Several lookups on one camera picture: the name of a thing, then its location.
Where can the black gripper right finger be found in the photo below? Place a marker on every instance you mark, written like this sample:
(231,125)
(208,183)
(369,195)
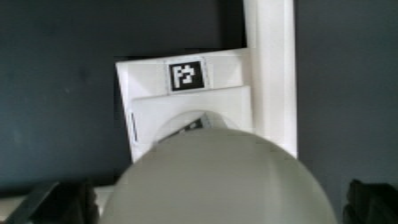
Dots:
(371,206)

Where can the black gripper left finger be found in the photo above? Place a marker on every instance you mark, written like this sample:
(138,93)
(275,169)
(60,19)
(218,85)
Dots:
(58,204)

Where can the white lamp bulb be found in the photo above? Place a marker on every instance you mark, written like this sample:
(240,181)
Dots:
(217,178)

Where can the white lamp base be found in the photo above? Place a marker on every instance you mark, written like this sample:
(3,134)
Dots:
(185,92)

